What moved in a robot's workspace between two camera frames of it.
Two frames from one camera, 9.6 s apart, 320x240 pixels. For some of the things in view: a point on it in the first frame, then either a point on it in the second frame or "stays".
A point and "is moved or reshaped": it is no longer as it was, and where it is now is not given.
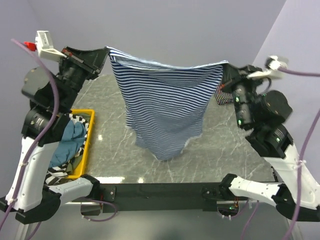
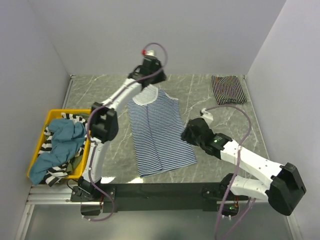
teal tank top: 72,141 stays
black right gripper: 231,74 → 186,135
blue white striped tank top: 165,104 is moved or reshaped
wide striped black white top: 56,174 stays
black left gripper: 92,60 → 161,78
